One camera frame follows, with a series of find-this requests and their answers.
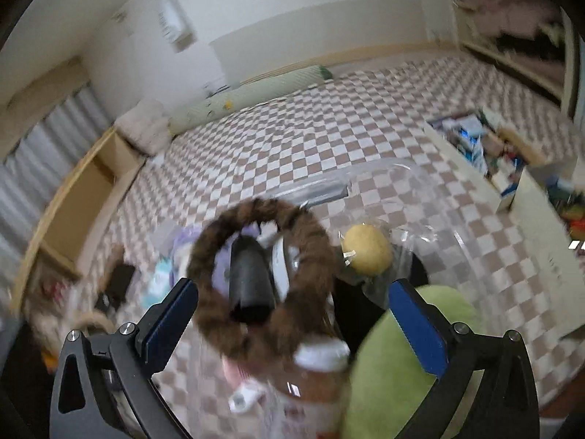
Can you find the green long bolster pillow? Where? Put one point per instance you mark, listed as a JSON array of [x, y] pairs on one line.
[[247, 96]]

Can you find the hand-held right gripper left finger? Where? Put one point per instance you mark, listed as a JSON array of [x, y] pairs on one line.
[[169, 324]]

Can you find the grey curtain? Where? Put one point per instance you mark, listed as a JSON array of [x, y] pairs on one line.
[[50, 146]]

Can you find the green plush toy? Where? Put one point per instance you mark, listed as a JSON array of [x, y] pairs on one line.
[[388, 375]]

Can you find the dark clothes pile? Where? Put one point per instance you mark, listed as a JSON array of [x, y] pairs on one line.
[[530, 43]]

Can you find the white capped bottle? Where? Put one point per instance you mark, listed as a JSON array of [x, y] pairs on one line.
[[315, 388]]

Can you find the clear plastic container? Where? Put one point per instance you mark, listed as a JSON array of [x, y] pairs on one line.
[[402, 178]]

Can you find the white smartwatch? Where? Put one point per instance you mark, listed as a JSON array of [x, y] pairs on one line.
[[247, 398]]

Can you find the pink clothes pile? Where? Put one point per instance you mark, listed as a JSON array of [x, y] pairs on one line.
[[507, 4]]

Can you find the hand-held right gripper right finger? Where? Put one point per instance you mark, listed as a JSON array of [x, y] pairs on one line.
[[418, 329]]

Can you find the beige bedside ledge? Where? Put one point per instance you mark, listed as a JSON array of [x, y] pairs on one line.
[[539, 260]]

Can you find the cardboard box of items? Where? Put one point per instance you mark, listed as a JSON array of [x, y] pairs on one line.
[[484, 146]]

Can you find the wooden wardrobe shelf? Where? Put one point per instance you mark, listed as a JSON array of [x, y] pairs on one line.
[[461, 18]]

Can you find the yellow round object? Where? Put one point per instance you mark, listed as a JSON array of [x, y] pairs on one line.
[[368, 249]]

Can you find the black cylinder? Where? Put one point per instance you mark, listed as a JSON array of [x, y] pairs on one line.
[[251, 283]]

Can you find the wooden bedside shelf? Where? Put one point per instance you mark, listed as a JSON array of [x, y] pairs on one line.
[[77, 201]]

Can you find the black flat box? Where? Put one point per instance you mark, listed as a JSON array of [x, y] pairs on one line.
[[116, 288]]

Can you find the white fluffy pillow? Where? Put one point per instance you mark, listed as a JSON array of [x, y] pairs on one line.
[[144, 125]]

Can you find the beige printed curtain valance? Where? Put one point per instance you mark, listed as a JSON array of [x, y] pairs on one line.
[[41, 91]]

